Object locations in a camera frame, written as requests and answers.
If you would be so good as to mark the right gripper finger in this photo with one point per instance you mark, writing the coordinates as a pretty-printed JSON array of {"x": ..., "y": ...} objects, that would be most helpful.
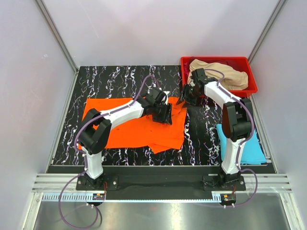
[
  {"x": 190, "y": 102},
  {"x": 183, "y": 94}
]

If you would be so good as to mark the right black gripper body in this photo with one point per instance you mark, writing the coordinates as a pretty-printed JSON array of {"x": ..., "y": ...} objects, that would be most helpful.
[{"x": 192, "y": 92}]

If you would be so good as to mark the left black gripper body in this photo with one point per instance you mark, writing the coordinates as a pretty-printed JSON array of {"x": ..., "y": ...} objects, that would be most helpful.
[{"x": 159, "y": 109}]

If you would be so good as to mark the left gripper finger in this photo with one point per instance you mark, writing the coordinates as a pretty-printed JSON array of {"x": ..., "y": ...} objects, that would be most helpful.
[
  {"x": 159, "y": 119},
  {"x": 168, "y": 114}
]

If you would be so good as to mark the orange t shirt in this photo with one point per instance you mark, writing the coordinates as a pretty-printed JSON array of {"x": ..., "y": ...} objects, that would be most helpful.
[{"x": 144, "y": 131}]

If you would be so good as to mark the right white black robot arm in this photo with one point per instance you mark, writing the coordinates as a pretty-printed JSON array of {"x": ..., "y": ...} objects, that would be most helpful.
[{"x": 237, "y": 121}]

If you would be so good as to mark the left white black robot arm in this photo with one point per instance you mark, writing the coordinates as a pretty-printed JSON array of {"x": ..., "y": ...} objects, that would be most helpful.
[{"x": 94, "y": 133}]

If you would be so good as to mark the beige t shirt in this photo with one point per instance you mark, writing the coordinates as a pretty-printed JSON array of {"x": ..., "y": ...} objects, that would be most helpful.
[{"x": 233, "y": 79}]

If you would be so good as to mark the red plastic bin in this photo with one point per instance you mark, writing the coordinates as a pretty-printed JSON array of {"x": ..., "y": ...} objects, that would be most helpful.
[{"x": 243, "y": 66}]

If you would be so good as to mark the folded light blue t shirt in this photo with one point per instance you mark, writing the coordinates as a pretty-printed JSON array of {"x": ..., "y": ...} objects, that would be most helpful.
[{"x": 252, "y": 152}]

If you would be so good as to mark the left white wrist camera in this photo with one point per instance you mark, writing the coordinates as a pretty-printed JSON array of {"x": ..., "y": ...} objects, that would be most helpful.
[{"x": 166, "y": 97}]

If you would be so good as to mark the aluminium frame rail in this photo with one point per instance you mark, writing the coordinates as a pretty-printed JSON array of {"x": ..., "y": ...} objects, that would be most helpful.
[{"x": 267, "y": 183}]

